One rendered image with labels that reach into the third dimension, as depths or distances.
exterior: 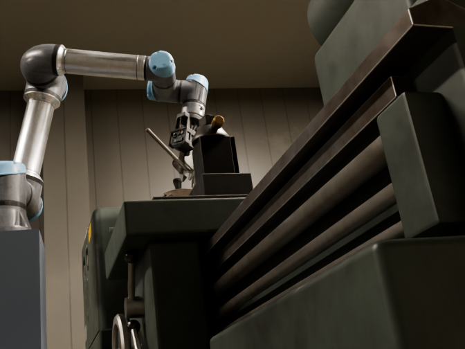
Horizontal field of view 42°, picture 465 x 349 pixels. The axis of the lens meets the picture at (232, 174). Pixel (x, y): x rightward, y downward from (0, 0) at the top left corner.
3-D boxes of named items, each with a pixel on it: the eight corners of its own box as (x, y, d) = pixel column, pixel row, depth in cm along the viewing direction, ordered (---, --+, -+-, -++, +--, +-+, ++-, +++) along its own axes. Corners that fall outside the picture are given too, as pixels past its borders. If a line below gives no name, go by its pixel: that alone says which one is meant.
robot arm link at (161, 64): (15, 30, 182) (176, 44, 182) (25, 50, 192) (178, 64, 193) (7, 62, 178) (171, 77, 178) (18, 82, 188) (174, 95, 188)
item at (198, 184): (181, 230, 130) (179, 208, 132) (225, 229, 133) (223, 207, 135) (204, 197, 112) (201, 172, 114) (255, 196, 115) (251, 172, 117)
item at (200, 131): (187, 150, 128) (186, 138, 129) (223, 150, 131) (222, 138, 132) (196, 133, 121) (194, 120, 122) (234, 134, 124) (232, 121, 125)
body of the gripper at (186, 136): (167, 148, 187) (172, 114, 192) (185, 159, 193) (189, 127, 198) (185, 142, 182) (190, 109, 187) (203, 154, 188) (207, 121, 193)
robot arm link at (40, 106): (-15, 211, 172) (25, 50, 192) (1, 226, 186) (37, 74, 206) (27, 215, 172) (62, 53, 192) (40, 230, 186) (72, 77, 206)
